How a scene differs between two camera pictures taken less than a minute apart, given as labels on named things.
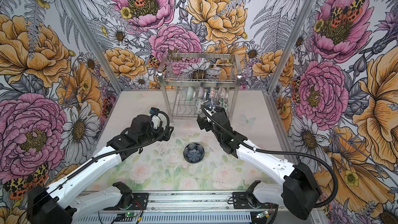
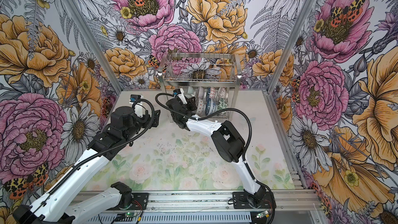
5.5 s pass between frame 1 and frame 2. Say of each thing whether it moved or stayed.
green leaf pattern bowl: stayed
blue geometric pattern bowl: stayed
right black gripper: moved
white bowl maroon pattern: stayed
